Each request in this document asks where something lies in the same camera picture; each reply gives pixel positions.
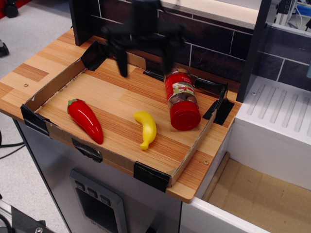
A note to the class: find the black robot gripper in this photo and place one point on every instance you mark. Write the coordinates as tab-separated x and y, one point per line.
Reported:
144	29

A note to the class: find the red-lidded spice bottle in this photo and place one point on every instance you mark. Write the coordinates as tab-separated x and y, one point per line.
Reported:
181	100

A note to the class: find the cardboard fence with black tape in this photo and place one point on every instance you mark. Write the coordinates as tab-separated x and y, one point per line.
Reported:
173	156

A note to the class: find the yellow toy banana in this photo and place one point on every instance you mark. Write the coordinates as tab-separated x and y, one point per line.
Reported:
149	129

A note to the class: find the red toy chili pepper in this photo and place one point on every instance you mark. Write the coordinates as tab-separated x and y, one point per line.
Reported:
84	116

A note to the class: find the black office chair caster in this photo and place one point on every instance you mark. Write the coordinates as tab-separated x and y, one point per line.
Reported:
3	49

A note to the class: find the white toy sink drainboard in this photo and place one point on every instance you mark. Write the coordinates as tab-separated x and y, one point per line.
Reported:
272	132

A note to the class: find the grey toy dishwasher panel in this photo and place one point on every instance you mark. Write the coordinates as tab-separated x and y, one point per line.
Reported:
103	207

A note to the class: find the dark grey left post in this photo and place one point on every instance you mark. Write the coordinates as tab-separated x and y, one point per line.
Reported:
79	18

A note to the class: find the dark grey shelf post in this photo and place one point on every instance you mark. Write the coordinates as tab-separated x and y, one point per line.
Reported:
246	82

